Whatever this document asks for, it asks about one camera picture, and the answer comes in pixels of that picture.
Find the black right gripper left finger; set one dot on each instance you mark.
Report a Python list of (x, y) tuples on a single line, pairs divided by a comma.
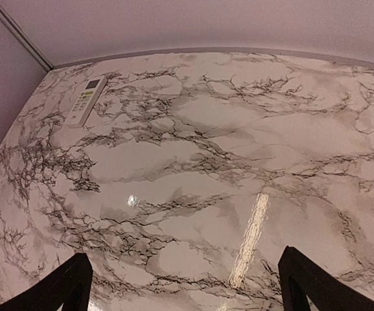
[(66, 288)]

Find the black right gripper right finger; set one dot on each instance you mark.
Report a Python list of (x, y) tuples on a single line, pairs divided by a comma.
[(302, 280)]

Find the white remote control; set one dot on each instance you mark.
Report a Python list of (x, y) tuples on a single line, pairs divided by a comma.
[(86, 99)]

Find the aluminium left corner post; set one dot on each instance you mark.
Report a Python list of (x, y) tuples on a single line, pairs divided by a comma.
[(24, 40)]

